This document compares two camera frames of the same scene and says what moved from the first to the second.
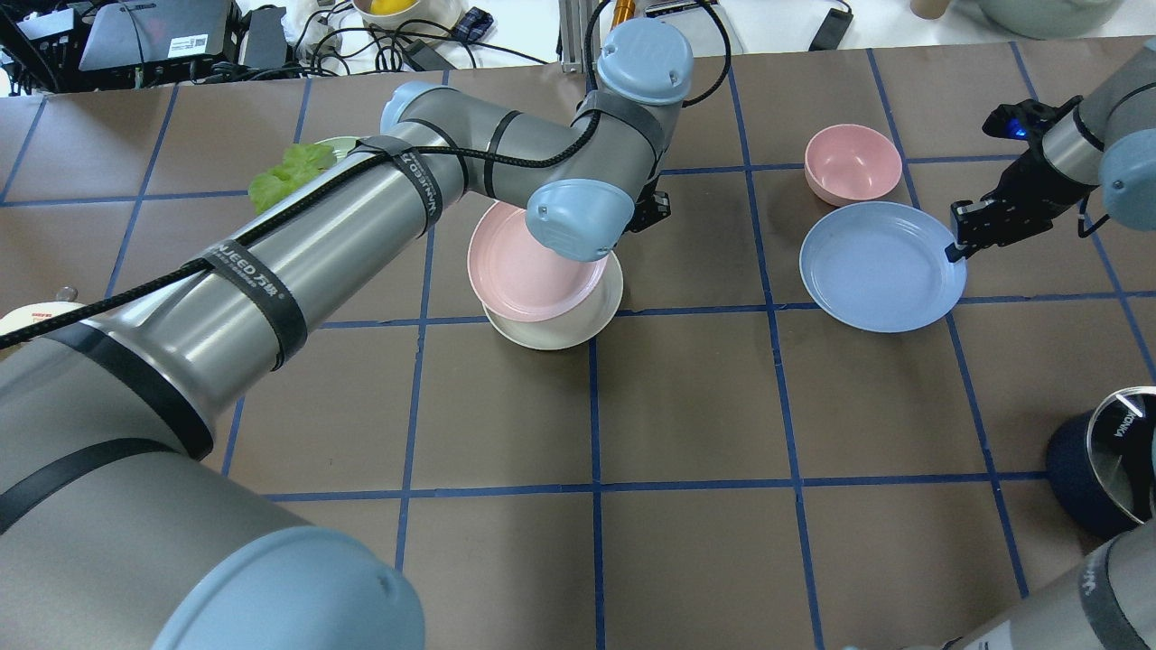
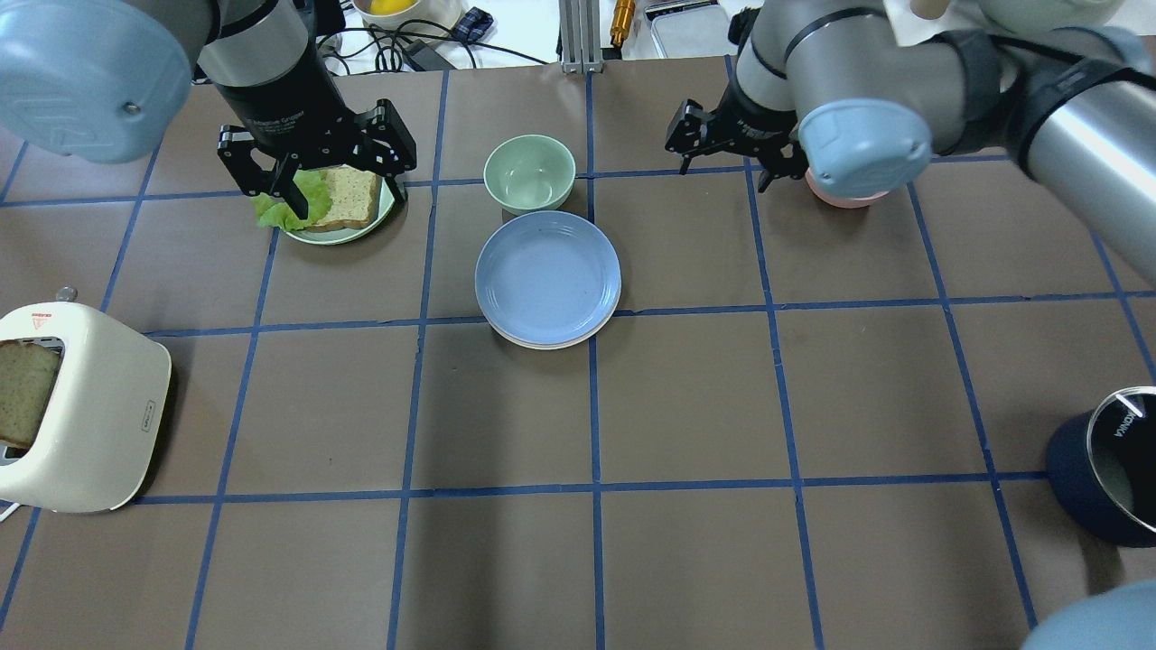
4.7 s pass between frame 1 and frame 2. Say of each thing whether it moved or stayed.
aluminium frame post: stayed
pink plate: moved
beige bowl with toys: stayed
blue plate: moved
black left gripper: moved
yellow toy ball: stayed
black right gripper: moved
